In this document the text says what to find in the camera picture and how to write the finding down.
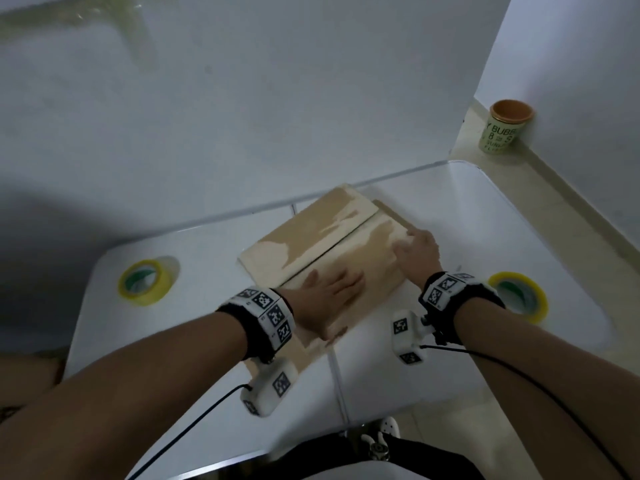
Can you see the white shoe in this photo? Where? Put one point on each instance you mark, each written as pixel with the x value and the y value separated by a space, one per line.
pixel 389 427

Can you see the black right wristband with markers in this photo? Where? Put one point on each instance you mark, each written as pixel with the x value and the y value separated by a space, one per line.
pixel 450 294

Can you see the black wristband with markers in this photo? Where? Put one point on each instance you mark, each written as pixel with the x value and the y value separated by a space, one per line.
pixel 450 294
pixel 265 319

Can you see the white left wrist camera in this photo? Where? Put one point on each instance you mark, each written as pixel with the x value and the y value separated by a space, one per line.
pixel 270 389

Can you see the translucent yellow tape strip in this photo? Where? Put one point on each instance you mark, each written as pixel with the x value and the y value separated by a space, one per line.
pixel 135 34

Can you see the green paper cup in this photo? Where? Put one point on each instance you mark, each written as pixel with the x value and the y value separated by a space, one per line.
pixel 497 134

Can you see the yellow tape roll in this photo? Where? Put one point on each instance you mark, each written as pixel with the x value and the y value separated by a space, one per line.
pixel 537 299
pixel 127 289

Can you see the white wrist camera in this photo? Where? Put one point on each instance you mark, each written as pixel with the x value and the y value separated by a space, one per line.
pixel 270 389
pixel 407 339

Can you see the person's right forearm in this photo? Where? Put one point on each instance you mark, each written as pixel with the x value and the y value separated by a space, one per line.
pixel 540 374

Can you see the person's right fingers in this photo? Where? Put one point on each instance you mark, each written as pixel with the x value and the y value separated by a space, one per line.
pixel 404 249

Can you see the person's left little finger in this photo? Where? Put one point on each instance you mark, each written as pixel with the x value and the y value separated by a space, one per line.
pixel 312 279

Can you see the person's right hand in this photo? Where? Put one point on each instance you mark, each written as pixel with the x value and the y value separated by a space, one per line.
pixel 422 257

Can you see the black left wristband with markers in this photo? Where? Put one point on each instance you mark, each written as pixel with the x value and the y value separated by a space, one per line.
pixel 265 319

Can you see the person's left thumb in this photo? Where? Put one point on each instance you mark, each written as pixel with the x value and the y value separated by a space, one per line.
pixel 326 328

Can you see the person's black shorts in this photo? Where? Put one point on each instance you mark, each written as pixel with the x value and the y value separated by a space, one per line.
pixel 425 459

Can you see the person's left hand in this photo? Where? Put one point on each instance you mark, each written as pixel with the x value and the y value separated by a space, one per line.
pixel 320 302

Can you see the person's left forearm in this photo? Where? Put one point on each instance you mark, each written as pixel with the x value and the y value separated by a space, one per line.
pixel 125 399

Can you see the brown cardboard box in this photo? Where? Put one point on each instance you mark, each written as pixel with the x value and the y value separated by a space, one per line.
pixel 320 234

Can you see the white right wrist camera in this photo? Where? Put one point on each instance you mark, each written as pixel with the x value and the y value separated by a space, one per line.
pixel 407 339

